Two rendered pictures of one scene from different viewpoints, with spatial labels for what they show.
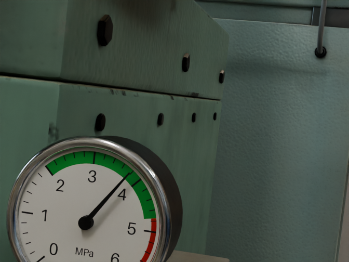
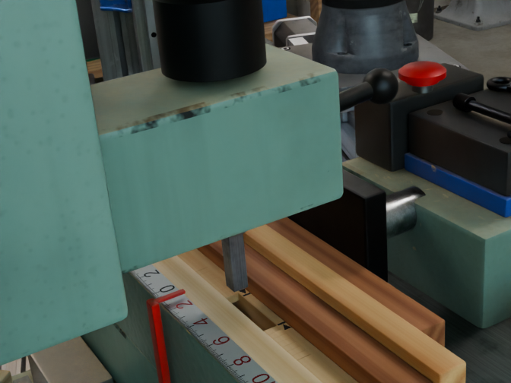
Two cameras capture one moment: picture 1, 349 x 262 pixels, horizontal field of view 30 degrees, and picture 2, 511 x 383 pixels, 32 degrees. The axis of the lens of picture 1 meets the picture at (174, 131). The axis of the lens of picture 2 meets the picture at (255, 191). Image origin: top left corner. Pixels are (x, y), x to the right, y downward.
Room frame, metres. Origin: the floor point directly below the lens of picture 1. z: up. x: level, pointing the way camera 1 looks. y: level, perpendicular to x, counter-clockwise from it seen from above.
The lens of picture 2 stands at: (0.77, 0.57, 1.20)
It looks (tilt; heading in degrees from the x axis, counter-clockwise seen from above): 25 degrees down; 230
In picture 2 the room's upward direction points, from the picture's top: 5 degrees counter-clockwise
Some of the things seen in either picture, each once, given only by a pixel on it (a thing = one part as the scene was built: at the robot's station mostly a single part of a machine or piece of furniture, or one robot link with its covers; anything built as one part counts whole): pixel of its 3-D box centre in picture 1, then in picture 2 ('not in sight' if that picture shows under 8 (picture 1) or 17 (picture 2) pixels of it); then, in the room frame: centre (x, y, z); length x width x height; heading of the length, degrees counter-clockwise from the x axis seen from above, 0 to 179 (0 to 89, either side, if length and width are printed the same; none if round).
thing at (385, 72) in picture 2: not in sight; (347, 96); (0.43, 0.25, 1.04); 0.06 x 0.02 x 0.02; 169
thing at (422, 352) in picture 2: not in sight; (297, 298); (0.47, 0.25, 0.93); 0.26 x 0.02 x 0.06; 79
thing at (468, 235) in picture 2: not in sight; (483, 228); (0.32, 0.26, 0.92); 0.15 x 0.13 x 0.09; 79
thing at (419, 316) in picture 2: not in sight; (305, 278); (0.45, 0.23, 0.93); 0.23 x 0.02 x 0.05; 79
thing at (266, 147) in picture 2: not in sight; (186, 164); (0.53, 0.23, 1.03); 0.14 x 0.07 x 0.09; 169
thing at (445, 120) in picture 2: not in sight; (483, 123); (0.31, 0.26, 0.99); 0.13 x 0.11 x 0.06; 79
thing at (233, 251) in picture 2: not in sight; (233, 246); (0.51, 0.24, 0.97); 0.01 x 0.01 x 0.05; 79
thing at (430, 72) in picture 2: not in sight; (422, 73); (0.33, 0.23, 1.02); 0.03 x 0.03 x 0.01
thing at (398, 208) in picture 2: not in sight; (371, 223); (0.41, 0.25, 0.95); 0.09 x 0.07 x 0.09; 79
